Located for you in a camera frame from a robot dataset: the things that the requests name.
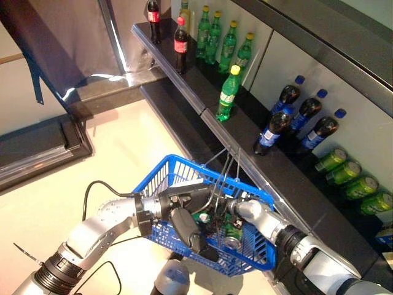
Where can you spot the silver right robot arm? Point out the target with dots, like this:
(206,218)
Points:
(307,252)

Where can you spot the Coca-Cola bottle red label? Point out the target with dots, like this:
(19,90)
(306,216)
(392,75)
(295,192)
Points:
(154,18)
(181,46)

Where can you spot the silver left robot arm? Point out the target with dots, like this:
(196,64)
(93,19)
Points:
(92,230)

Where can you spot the silver left robot leg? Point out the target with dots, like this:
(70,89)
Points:
(172,276)

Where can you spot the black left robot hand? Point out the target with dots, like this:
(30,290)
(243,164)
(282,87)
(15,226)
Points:
(187,224)

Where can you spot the small blue Oreo box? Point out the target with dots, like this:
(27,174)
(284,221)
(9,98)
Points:
(385,236)

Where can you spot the small yellow tea bottle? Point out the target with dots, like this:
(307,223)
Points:
(185,15)

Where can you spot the reflective brown side panel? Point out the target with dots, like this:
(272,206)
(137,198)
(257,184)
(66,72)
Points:
(76,37)

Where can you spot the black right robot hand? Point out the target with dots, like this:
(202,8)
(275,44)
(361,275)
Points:
(225,212)

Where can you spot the blue plastic shopping basket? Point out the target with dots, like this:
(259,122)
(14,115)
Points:
(172,172)

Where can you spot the dark cabinet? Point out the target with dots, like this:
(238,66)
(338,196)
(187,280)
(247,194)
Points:
(37,144)

